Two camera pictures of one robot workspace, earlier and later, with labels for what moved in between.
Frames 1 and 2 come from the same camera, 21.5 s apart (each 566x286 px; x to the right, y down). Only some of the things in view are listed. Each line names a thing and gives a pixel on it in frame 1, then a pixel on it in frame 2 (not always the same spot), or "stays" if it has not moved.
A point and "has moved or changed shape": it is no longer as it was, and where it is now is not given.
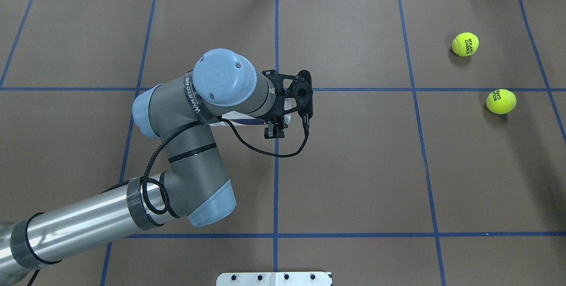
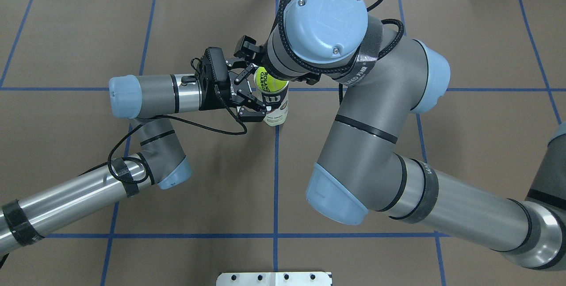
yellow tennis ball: [465, 43] to [266, 83]
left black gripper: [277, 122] to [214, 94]
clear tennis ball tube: [233, 118] has moved or changed shape
